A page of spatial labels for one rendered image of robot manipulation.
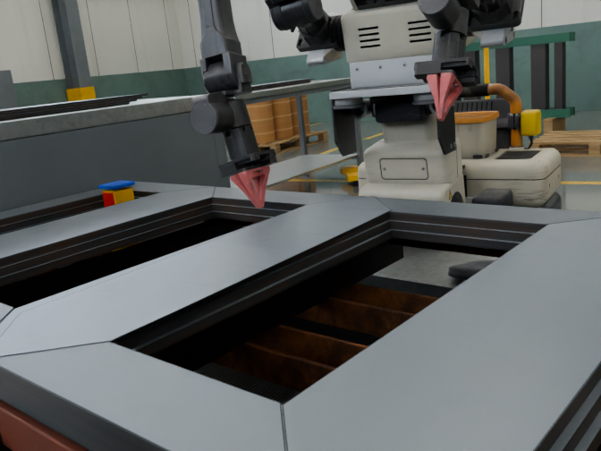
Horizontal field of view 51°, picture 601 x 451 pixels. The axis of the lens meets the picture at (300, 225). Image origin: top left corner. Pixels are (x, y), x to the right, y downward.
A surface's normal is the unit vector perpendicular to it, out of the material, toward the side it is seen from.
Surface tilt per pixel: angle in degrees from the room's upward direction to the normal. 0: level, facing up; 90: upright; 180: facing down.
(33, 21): 90
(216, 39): 79
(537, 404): 0
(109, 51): 90
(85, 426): 90
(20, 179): 90
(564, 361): 0
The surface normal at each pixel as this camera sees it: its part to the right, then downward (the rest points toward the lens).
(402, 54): -0.51, 0.39
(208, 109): -0.45, 0.19
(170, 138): 0.76, 0.08
